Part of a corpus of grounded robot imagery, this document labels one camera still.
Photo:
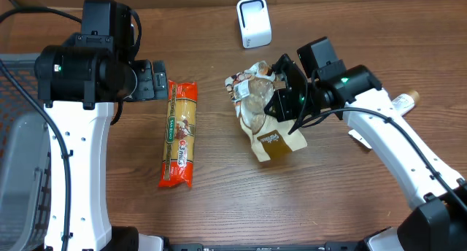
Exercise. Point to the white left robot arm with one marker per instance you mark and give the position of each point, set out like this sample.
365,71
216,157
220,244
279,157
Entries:
79,87

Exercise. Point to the white leaf print tube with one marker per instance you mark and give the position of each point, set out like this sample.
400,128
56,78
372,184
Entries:
402,103

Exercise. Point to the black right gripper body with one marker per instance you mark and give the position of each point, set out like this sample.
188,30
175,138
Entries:
292,102

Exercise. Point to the orange spaghetti pasta pack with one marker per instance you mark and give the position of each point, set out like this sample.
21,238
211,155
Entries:
178,149

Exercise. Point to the beige brown snack pouch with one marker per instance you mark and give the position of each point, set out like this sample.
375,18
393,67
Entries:
250,91

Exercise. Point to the dark grey plastic basket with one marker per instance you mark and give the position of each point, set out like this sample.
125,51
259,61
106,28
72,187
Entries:
25,172

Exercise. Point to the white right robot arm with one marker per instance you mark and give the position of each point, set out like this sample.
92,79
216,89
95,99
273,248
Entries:
435,192

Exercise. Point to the white barcode scanner stand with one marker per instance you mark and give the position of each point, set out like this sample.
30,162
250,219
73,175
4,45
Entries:
254,23

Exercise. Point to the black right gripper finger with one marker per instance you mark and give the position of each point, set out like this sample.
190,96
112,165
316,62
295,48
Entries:
274,106
287,70

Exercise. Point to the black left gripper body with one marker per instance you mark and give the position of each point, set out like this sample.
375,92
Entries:
147,84

